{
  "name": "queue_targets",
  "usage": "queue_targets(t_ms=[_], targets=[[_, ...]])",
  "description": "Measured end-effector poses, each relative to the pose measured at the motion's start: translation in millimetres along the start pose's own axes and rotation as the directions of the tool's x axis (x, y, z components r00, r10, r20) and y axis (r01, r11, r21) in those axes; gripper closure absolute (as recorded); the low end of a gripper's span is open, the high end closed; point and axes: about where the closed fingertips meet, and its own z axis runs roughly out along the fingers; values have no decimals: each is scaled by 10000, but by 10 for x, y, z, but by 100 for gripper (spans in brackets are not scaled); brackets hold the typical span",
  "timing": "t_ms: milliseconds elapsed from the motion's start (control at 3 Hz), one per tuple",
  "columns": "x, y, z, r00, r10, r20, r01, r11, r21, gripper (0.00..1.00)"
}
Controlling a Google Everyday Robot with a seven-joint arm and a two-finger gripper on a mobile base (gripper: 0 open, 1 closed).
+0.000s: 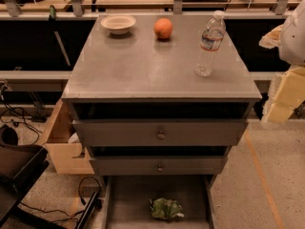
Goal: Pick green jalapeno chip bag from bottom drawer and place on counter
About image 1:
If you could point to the black metal stand bar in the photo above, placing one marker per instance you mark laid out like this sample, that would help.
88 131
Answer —
94 203

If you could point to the grey drawer cabinet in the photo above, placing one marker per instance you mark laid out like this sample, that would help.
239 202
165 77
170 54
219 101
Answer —
138 77

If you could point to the white paper bowl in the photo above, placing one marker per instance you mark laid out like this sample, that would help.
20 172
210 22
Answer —
118 24

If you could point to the light wooden box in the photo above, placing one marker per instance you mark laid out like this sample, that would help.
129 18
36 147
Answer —
67 156

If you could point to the green jalapeno chip bag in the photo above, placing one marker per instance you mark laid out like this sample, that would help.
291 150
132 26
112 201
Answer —
166 209

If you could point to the top grey drawer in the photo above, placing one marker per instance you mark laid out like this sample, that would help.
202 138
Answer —
95 133

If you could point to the clear plastic water bottle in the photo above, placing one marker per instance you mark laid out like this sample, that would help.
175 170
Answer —
210 41

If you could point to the orange fruit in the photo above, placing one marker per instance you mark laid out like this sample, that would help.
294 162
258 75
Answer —
163 28

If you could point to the bottom grey drawer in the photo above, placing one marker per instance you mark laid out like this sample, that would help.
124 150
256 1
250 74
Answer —
127 202

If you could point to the grey drawer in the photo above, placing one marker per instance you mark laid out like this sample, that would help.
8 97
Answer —
95 133
127 202
158 165

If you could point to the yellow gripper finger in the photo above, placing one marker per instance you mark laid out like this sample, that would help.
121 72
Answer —
286 93
271 39

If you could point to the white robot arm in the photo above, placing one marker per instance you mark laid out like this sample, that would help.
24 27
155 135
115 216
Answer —
292 38

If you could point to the middle grey drawer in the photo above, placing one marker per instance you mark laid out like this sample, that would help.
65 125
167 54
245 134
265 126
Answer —
158 165

